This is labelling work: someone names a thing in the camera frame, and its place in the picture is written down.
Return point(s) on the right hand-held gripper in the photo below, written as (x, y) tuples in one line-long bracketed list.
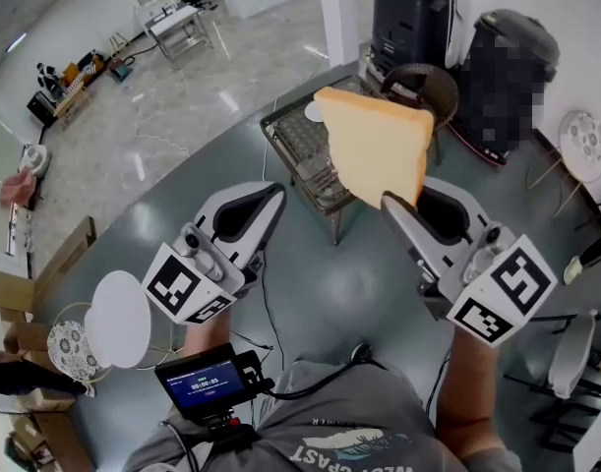
[(501, 293)]

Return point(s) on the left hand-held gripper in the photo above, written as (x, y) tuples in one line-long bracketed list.
[(182, 283)]

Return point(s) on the golden toast bread slice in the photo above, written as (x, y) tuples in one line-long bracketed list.
[(374, 145)]

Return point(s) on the small white plate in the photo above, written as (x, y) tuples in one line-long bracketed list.
[(311, 112)]

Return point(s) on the person's right forearm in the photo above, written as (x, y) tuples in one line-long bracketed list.
[(469, 391)]

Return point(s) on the person's left forearm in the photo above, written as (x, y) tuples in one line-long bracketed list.
[(206, 335)]

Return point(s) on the person's black shoe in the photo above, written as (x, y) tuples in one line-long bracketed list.
[(361, 351)]

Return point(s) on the black lidded bin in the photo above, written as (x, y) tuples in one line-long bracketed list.
[(506, 81)]

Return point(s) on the floral round side table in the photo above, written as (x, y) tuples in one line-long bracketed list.
[(71, 349), (582, 143)]

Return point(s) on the white round side table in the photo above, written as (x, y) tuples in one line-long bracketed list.
[(118, 325)]

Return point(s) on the black chest monitor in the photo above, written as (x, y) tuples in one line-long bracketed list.
[(201, 381)]

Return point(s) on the pile of cardboard boxes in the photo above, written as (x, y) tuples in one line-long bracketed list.
[(64, 258)]

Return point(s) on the teal vacuum cleaner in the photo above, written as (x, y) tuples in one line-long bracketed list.
[(120, 69)]

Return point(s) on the white plastic chair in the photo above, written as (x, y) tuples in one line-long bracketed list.
[(573, 357)]

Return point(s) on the low wooden table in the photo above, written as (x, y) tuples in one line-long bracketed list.
[(71, 101)]

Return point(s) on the wooden stool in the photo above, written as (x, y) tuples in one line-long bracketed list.
[(115, 42)]

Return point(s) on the white round floor robot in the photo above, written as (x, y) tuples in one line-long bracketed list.
[(34, 158)]

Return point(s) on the grey printed t-shirt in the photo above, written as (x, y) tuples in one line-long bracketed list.
[(329, 411)]

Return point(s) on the orange sofa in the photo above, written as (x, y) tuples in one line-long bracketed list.
[(70, 71)]

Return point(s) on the black speaker box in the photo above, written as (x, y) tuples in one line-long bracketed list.
[(39, 108)]

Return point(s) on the steel frame table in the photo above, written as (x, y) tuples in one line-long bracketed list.
[(179, 22)]

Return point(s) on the black monitor mount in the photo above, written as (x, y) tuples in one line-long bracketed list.
[(226, 430)]

